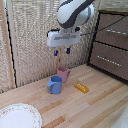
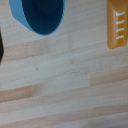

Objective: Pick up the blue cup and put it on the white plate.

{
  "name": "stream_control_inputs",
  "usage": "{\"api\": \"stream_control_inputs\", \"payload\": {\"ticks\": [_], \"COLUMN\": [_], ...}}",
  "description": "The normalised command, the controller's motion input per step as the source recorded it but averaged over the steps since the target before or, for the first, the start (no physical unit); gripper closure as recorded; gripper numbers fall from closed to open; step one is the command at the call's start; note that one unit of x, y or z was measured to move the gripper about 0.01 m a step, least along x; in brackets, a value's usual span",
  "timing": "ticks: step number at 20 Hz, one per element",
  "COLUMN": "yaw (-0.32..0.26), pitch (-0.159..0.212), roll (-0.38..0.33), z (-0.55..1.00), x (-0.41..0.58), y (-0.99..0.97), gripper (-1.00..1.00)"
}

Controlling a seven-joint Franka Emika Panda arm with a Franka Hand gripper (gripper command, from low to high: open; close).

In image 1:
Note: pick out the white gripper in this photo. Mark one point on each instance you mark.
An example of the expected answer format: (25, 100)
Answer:
(63, 38)

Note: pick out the bright blue mug vase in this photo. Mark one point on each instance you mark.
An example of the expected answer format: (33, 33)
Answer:
(55, 85)

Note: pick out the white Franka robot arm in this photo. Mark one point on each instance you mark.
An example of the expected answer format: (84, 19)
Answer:
(74, 12)

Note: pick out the pink mug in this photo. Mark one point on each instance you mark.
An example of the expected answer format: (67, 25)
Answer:
(62, 74)

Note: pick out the yellow rectangular block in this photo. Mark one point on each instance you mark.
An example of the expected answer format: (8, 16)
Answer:
(81, 87)

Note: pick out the dark brown drawer cabinet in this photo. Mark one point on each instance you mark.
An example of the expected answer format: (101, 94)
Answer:
(110, 46)

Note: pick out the white plate with patterned rim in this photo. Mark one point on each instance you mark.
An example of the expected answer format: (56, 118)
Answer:
(19, 116)

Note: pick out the wooden post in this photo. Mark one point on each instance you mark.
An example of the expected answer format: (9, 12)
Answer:
(6, 43)

